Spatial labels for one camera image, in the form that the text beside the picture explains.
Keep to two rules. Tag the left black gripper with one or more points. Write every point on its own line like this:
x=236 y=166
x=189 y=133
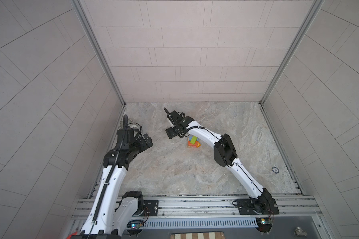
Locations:
x=142 y=145

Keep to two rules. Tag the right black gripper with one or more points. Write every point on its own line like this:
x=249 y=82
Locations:
x=170 y=132

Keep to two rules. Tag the lime green long block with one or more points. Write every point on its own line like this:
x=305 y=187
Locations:
x=193 y=139

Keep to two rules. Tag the red wood block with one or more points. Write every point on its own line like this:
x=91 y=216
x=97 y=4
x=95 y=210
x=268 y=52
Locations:
x=196 y=144

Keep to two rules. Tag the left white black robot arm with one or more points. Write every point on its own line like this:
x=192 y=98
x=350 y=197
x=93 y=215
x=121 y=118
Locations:
x=107 y=218

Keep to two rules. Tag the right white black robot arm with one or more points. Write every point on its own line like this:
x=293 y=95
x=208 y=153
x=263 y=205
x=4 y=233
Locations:
x=224 y=154

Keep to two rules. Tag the left green circuit board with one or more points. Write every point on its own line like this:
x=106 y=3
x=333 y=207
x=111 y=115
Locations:
x=135 y=224

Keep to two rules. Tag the green circuit board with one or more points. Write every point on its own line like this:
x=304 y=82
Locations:
x=135 y=224
x=264 y=225

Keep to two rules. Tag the striped wood board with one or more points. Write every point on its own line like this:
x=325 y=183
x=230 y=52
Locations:
x=204 y=235

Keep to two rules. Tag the right green circuit board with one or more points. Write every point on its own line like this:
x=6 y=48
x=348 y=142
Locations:
x=264 y=225

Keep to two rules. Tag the small metal clamp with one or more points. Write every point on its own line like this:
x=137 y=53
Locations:
x=299 y=232

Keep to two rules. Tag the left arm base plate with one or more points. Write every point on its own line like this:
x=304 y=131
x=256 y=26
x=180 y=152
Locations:
x=147 y=208

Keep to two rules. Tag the aluminium mounting rail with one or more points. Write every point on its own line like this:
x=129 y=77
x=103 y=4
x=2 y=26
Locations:
x=214 y=206

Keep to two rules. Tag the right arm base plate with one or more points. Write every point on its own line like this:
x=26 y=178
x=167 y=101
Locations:
x=245 y=206

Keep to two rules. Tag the grey slotted cable duct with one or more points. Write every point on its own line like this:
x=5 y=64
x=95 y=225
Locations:
x=199 y=223

